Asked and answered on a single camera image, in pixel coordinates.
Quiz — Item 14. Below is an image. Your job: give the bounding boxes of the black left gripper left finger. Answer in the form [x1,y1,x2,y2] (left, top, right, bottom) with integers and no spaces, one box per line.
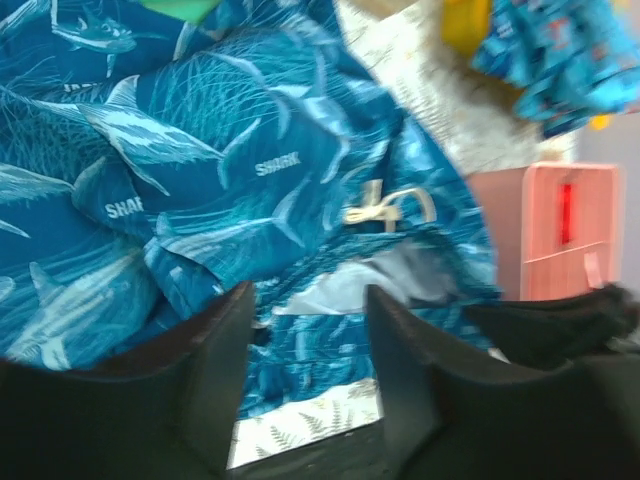
[1,282,254,479]

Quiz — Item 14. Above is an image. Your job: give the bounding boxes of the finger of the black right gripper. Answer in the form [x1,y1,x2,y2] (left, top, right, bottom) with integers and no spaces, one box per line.
[464,283,639,365]

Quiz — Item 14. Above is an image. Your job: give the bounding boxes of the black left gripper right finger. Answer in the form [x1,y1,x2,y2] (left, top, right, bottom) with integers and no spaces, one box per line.
[366,286,639,479]

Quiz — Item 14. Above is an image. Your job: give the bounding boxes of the dark blue shark shorts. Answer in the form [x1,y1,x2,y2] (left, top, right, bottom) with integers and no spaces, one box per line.
[1,1,497,418]

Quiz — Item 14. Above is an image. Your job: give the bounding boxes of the light blue patterned shorts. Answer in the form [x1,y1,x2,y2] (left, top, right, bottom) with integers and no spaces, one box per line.
[472,0,639,139]

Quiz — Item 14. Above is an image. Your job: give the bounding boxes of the pink divided tray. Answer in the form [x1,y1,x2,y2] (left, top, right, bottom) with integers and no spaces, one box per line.
[468,162,624,301]

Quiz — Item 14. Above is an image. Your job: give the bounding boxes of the red rolled cloth rear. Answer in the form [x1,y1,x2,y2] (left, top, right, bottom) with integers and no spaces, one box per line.
[559,183,573,246]

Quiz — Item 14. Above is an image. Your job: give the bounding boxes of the yellow plastic bin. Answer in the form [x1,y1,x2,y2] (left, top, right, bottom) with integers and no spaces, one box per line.
[441,1,613,139]

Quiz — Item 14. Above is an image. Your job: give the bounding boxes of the green folded cloth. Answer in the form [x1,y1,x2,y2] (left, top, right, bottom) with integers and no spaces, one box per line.
[140,0,221,24]

